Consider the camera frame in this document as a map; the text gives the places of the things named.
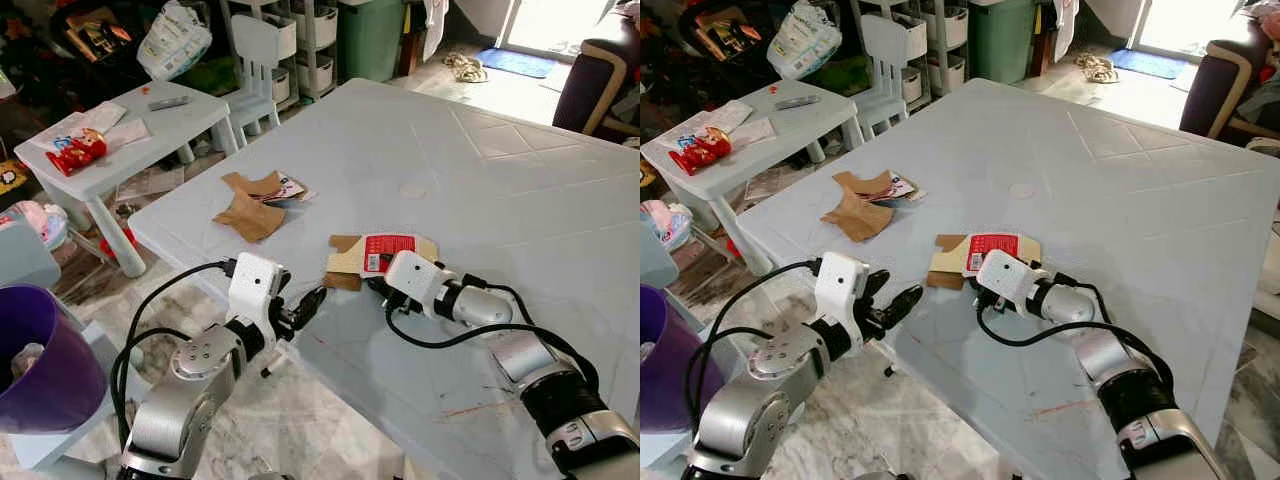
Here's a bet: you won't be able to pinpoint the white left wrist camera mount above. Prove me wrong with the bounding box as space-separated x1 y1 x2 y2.
815 252 871 329
228 253 287 327

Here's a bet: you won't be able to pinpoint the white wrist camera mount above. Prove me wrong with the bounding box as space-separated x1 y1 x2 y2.
815 252 871 329
385 250 447 313
228 253 287 327
975 250 1042 312

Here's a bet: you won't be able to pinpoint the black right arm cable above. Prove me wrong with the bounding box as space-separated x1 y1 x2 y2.
384 283 601 393
975 283 1176 393

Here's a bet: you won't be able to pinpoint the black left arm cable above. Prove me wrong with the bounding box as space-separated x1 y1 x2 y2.
686 258 823 441
109 258 237 443

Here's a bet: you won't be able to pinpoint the white hanging cloth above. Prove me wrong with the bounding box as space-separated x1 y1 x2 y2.
1050 0 1077 63
420 0 450 64

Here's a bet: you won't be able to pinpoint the white printed plastic package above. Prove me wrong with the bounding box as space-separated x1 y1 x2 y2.
767 0 844 82
137 0 214 82

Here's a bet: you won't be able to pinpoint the white drawer rack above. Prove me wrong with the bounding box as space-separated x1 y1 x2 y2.
919 0 970 100
288 0 339 100

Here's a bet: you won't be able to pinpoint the dark armchair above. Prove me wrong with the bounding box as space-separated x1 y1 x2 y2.
1178 40 1280 142
552 14 641 140

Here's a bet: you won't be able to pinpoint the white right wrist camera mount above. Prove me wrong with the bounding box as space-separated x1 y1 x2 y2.
385 250 447 313
975 250 1042 312

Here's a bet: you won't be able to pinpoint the green plastic bin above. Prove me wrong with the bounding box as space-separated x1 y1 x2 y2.
337 0 407 84
968 0 1037 86

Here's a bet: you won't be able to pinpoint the crumpled trash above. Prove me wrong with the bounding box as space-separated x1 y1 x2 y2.
8 342 47 387

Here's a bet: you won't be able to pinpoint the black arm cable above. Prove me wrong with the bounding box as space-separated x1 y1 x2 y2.
686 258 823 441
384 283 601 393
109 258 237 443
975 283 1176 393

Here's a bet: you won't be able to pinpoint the red label cardboard box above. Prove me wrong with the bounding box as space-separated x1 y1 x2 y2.
325 233 441 292
926 232 1042 292

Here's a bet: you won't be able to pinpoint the brown cardboard piece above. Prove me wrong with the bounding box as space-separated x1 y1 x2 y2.
821 190 897 243
213 190 289 243

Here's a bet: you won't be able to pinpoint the purple rubbish bin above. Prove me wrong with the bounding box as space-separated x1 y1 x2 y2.
640 284 707 434
0 284 110 435

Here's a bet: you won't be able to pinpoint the red cartoon figure pack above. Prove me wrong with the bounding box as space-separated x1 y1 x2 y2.
668 127 734 178
45 128 109 178

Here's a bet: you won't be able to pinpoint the blue door mat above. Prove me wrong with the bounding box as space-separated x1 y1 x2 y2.
474 47 562 80
1107 48 1192 82

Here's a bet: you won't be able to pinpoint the small white plastic table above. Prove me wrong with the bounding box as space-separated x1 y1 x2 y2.
640 80 867 278
14 80 241 279

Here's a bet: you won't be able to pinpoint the black printed box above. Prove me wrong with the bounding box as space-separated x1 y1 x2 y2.
52 7 134 62
690 7 770 62

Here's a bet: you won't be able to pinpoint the torn colourful printed carton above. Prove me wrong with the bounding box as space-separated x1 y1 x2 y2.
221 171 314 207
832 170 926 206

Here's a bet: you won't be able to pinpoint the white child chair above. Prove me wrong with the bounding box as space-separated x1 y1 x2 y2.
221 14 287 142
854 14 917 142

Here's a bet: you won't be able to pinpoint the white paper sheets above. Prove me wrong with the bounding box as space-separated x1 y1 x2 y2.
674 99 777 153
30 100 151 157

